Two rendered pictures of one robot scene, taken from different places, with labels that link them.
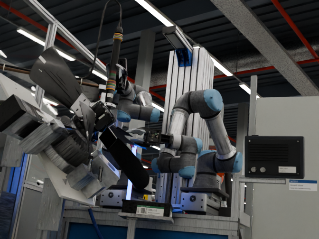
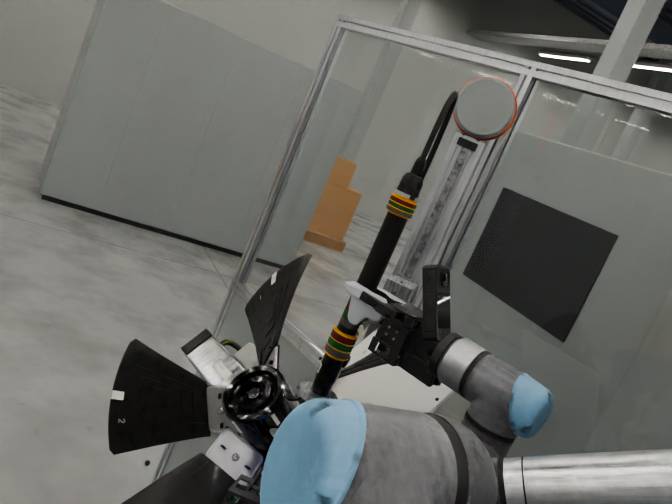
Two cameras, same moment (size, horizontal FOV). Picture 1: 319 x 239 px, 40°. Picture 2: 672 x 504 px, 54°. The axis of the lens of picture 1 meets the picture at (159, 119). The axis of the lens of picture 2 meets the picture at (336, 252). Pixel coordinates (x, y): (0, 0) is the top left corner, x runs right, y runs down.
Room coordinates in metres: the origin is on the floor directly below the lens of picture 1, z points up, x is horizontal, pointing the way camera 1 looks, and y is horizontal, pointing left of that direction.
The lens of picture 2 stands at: (2.25, -0.74, 1.71)
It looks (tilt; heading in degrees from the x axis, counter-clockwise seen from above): 11 degrees down; 115
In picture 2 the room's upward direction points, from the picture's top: 23 degrees clockwise
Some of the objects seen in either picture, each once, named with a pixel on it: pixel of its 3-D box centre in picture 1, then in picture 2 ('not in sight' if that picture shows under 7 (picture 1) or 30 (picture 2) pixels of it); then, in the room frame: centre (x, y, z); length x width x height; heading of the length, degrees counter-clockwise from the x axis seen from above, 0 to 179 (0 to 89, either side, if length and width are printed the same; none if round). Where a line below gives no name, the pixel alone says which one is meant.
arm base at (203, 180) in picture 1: (205, 182); not in sight; (2.48, -0.30, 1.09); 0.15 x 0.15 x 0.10
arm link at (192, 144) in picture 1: (189, 144); not in sight; (2.00, -0.15, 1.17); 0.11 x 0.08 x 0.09; 105
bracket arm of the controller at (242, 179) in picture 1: (258, 179); not in sight; (1.98, -0.48, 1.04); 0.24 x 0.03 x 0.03; 69
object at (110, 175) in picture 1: (97, 172); not in sight; (1.93, 0.25, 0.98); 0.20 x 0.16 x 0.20; 69
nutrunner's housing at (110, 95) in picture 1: (113, 66); (364, 289); (1.87, 0.24, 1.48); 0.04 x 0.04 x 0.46
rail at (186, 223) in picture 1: (145, 219); not in sight; (2.17, 0.01, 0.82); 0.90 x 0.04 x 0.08; 69
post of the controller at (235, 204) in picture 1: (235, 196); not in sight; (2.02, -0.39, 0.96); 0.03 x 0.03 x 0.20; 69
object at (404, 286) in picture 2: not in sight; (397, 293); (1.73, 0.85, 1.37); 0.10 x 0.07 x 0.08; 104
